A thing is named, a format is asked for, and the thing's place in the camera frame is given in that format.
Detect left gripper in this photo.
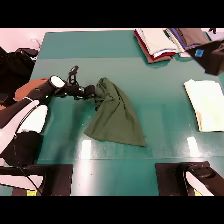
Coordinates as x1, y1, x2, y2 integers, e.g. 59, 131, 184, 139
79, 84, 98, 101

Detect dark green T-shirt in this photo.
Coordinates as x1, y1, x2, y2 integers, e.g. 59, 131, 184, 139
82, 76, 147, 148

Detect orange garment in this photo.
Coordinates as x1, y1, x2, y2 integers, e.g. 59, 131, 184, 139
14, 77, 50, 102

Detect white garment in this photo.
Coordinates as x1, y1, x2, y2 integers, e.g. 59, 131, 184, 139
135, 28, 178, 58

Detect purple garment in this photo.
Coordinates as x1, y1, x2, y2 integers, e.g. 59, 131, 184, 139
165, 28, 202, 53

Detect grey-brown garment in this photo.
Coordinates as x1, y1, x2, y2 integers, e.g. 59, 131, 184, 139
175, 28, 211, 48

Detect cream garment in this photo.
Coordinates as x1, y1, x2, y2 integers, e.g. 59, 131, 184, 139
183, 78, 224, 133

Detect black garment with blue label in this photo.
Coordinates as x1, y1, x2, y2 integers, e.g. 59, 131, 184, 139
187, 38, 224, 77

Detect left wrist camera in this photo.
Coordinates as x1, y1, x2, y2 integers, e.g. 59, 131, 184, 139
67, 65, 81, 88

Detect black cable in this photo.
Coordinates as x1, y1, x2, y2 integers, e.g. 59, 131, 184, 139
12, 134, 44, 197

